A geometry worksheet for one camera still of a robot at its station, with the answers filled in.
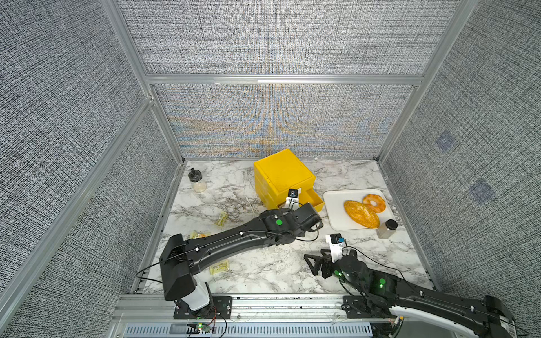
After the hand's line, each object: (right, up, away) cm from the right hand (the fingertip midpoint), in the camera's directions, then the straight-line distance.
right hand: (311, 251), depth 78 cm
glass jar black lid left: (-51, +28, +21) cm, 62 cm away
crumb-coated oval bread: (+25, +12, +15) cm, 31 cm away
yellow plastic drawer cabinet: (-13, +28, +6) cm, 32 cm away
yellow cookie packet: (-37, +8, +16) cm, 41 cm away
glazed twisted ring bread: (+37, +15, +21) cm, 45 cm away
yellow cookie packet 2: (-35, -8, +4) cm, 36 cm away
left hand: (-5, +12, -4) cm, 13 cm away
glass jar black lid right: (+31, +7, +6) cm, 32 cm away
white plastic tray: (+15, +10, +18) cm, 26 cm away
